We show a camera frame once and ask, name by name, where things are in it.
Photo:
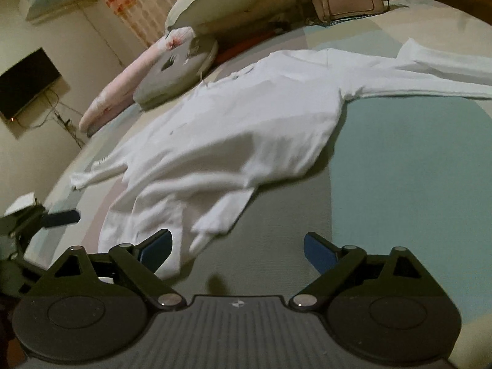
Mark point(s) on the red cloth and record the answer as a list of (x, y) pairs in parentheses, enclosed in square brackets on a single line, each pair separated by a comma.
[(238, 48)]

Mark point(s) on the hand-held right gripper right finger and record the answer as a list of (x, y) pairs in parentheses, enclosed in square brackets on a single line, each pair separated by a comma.
[(319, 253)]

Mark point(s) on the pastel checked bed sheet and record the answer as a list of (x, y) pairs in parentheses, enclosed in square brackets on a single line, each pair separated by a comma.
[(403, 169)]

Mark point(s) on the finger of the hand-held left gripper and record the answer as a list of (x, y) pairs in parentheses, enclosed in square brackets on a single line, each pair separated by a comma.
[(61, 218)]

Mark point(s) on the grey round cushion with hole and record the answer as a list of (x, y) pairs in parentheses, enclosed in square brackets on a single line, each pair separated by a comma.
[(173, 73)]

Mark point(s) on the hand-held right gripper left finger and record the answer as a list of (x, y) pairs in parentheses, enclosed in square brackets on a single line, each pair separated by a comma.
[(153, 248)]

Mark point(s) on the white printed t-shirt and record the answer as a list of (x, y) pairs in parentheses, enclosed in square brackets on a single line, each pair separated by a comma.
[(230, 134)]

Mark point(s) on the black wall television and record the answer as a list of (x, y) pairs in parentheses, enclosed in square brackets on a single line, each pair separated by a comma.
[(27, 84)]

